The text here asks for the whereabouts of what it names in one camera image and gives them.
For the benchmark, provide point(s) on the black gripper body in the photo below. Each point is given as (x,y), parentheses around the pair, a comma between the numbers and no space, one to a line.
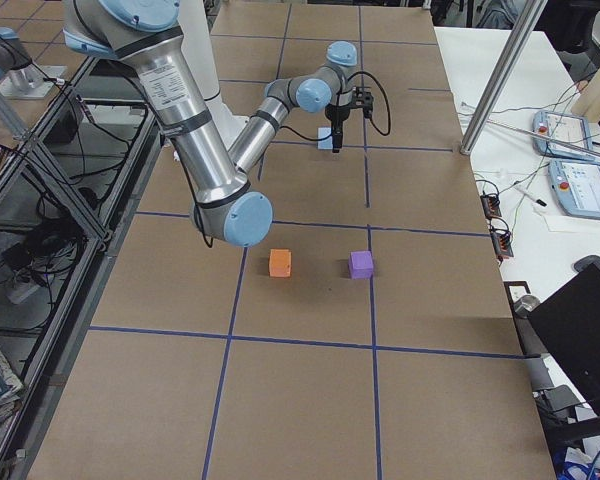
(338,116)

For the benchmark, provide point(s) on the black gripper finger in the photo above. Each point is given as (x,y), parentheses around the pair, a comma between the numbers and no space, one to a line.
(337,138)

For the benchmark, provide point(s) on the light blue foam block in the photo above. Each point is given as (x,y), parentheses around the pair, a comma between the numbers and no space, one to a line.
(324,136)

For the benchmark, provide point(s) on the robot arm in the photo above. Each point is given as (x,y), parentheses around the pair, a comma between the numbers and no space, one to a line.
(20,76)
(167,44)

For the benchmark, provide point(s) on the purple foam block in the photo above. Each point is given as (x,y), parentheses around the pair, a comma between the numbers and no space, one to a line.
(361,264)

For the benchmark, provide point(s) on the orange foam block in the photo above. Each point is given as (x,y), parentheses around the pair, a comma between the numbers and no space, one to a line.
(280,263)

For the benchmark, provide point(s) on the upper orange connector box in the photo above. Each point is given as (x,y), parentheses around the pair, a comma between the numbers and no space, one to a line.
(491,205)

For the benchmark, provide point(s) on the orange connector box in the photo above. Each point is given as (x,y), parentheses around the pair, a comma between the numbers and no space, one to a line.
(502,244)
(491,205)

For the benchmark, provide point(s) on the black marker pen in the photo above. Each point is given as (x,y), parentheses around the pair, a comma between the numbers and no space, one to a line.
(534,198)

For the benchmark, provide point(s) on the lower orange connector box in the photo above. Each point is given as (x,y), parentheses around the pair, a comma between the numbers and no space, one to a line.
(502,244)

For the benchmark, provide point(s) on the upper teach pendant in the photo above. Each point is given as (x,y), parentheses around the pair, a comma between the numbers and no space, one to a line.
(559,132)

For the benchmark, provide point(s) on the teach pendant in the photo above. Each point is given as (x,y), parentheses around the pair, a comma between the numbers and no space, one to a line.
(576,185)
(559,132)

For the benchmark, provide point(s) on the lower teach pendant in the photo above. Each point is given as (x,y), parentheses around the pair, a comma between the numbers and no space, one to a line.
(576,185)

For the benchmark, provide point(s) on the steel cup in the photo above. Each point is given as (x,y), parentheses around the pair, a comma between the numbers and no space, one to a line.
(524,305)

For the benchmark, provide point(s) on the black monitor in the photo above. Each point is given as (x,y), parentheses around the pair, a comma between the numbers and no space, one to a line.
(568,325)

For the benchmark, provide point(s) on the aluminium frame post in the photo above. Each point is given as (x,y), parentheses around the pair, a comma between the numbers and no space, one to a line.
(508,58)

